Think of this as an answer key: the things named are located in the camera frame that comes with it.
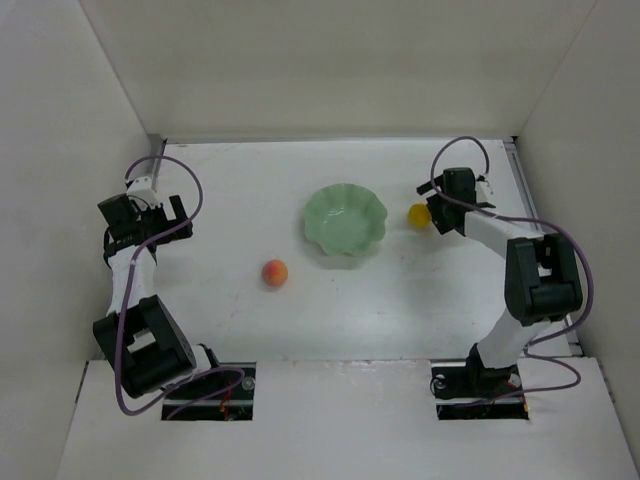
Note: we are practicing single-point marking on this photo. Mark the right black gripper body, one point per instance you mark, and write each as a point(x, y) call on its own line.
point(439, 211)

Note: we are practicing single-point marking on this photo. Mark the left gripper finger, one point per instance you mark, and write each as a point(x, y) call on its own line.
point(177, 207)
point(165, 232)

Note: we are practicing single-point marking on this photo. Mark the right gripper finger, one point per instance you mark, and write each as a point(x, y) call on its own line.
point(432, 185)
point(430, 215)

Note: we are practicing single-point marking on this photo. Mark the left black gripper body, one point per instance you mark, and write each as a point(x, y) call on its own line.
point(163, 220)

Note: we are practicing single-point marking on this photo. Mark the yellow fake pear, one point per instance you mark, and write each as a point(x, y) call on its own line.
point(418, 216)

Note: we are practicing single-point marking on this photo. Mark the red orange fake peach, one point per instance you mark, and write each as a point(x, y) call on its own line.
point(274, 273)

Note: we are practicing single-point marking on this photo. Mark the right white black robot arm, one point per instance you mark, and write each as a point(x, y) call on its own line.
point(541, 286)

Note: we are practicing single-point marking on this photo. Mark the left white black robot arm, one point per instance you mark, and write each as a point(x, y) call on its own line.
point(155, 351)

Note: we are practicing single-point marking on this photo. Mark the green scalloped fruit bowl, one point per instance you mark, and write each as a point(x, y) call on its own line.
point(344, 219)

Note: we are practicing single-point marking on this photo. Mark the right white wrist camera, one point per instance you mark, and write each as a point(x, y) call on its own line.
point(484, 193)

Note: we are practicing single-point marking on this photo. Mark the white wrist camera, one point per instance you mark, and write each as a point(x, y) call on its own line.
point(484, 193)
point(143, 192)

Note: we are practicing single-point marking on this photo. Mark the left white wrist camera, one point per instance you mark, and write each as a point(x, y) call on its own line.
point(143, 192)

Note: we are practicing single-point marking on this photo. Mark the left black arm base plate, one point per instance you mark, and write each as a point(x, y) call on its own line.
point(219, 397)

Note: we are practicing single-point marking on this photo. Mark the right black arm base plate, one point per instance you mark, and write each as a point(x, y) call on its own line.
point(460, 397)

